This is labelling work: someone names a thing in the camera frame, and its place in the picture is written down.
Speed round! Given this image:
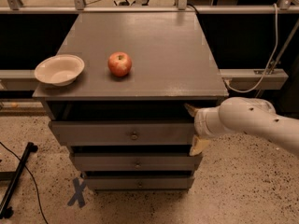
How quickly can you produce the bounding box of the red apple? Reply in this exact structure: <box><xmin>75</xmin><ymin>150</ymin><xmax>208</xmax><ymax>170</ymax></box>
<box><xmin>107</xmin><ymin>52</ymin><xmax>132</xmax><ymax>77</ymax></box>

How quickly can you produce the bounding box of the black floor cable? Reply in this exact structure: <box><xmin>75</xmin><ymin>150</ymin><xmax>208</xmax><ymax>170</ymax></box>
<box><xmin>0</xmin><ymin>141</ymin><xmax>50</xmax><ymax>224</ymax></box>

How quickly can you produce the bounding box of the black stand leg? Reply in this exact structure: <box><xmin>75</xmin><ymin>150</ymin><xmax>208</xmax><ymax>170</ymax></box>
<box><xmin>0</xmin><ymin>142</ymin><xmax>38</xmax><ymax>219</ymax></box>

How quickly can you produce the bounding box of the grey drawer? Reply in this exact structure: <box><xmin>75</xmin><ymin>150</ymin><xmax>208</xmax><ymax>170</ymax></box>
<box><xmin>70</xmin><ymin>153</ymin><xmax>202</xmax><ymax>172</ymax></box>
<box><xmin>85</xmin><ymin>175</ymin><xmax>194</xmax><ymax>190</ymax></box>
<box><xmin>49</xmin><ymin>121</ymin><xmax>194</xmax><ymax>147</ymax></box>

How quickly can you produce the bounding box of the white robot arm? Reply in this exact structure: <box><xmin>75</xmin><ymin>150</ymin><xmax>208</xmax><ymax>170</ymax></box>
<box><xmin>184</xmin><ymin>97</ymin><xmax>299</xmax><ymax>157</ymax></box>

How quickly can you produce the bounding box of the metal frame rail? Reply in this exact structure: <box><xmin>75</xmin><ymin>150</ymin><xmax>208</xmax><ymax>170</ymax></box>
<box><xmin>0</xmin><ymin>0</ymin><xmax>299</xmax><ymax>91</ymax></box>

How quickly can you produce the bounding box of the grey middle drawer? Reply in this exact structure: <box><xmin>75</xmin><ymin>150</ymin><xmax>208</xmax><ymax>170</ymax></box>
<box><xmin>70</xmin><ymin>153</ymin><xmax>202</xmax><ymax>172</ymax></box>

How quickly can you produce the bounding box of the white cable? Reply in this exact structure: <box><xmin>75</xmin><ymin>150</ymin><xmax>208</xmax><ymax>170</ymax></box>
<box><xmin>223</xmin><ymin>3</ymin><xmax>279</xmax><ymax>94</ymax></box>

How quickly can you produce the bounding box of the blue tape cross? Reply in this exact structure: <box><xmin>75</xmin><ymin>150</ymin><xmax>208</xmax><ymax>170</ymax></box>
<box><xmin>67</xmin><ymin>177</ymin><xmax>86</xmax><ymax>208</ymax></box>

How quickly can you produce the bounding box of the white bowl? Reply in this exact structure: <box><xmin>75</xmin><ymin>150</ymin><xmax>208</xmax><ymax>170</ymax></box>
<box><xmin>35</xmin><ymin>54</ymin><xmax>85</xmax><ymax>86</ymax></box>

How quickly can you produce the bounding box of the grey top drawer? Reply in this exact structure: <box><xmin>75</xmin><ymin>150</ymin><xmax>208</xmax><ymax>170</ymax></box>
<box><xmin>49</xmin><ymin>121</ymin><xmax>194</xmax><ymax>147</ymax></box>

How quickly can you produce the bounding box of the grey bottom drawer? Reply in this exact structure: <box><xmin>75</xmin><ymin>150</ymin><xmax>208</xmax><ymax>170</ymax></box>
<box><xmin>85</xmin><ymin>175</ymin><xmax>194</xmax><ymax>190</ymax></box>

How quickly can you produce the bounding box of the grey drawer cabinet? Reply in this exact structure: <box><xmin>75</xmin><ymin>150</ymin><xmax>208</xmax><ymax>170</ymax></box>
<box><xmin>34</xmin><ymin>12</ymin><xmax>228</xmax><ymax>181</ymax></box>

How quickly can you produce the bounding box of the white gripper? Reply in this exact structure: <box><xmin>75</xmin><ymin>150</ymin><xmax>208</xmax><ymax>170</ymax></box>
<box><xmin>184</xmin><ymin>104</ymin><xmax>231</xmax><ymax>157</ymax></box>

